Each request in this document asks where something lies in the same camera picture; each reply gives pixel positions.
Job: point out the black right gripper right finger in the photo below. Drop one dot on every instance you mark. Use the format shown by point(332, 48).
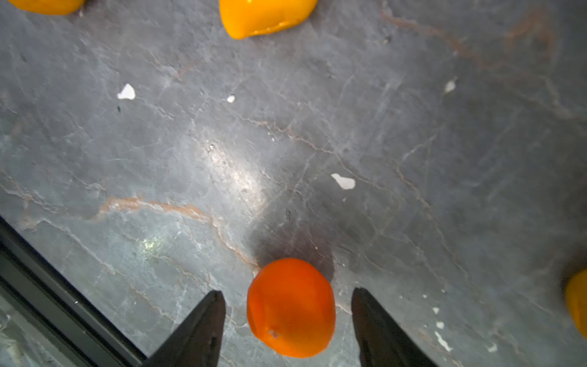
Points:
point(382, 342)

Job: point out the yellow kumquat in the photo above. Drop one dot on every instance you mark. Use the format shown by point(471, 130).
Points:
point(248, 18)
point(576, 299)
point(49, 7)

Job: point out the small orange front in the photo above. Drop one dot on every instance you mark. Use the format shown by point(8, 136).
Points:
point(291, 308)

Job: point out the yellow kumquat front left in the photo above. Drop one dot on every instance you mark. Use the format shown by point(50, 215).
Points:
point(49, 7)

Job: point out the yellow kumquat centre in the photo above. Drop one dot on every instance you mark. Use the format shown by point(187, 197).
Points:
point(248, 18)

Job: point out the yellow kumquat right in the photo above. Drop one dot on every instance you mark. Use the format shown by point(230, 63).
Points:
point(576, 299)

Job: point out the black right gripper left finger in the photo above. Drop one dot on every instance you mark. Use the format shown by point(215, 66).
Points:
point(198, 339)

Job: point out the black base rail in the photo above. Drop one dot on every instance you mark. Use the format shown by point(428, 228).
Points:
point(61, 313)

